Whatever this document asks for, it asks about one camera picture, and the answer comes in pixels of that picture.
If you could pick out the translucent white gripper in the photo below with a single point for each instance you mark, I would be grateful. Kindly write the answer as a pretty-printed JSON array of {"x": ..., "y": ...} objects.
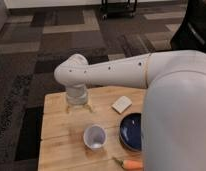
[{"x": 77, "y": 95}]

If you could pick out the white sponge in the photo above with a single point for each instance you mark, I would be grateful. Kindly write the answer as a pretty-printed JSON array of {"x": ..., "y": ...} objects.
[{"x": 121, "y": 104}]

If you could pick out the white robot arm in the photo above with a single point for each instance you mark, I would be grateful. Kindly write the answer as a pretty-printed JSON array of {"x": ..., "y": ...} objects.
[{"x": 173, "y": 119}]

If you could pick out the white ceramic cup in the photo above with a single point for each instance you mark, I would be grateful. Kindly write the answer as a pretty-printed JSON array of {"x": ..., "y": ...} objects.
[{"x": 94, "y": 137}]

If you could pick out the dark blue bowl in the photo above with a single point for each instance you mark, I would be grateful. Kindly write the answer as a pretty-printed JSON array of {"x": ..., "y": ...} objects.
[{"x": 130, "y": 131}]

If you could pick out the orange carrot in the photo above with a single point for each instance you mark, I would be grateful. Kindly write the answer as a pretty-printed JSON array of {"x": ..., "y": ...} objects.
[{"x": 129, "y": 164}]

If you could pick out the black office chair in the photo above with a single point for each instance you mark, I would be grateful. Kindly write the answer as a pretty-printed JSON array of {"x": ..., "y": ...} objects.
[{"x": 191, "y": 34}]

